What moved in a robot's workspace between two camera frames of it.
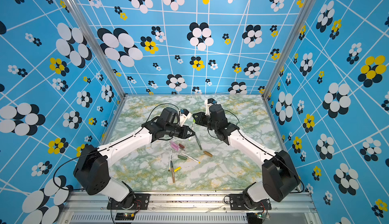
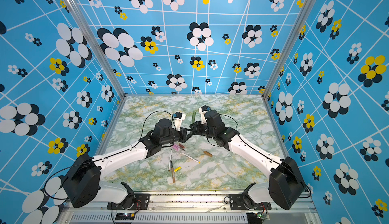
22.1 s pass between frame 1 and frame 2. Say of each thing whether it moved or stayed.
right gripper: moved
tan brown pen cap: stayed
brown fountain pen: stayed
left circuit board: stayed
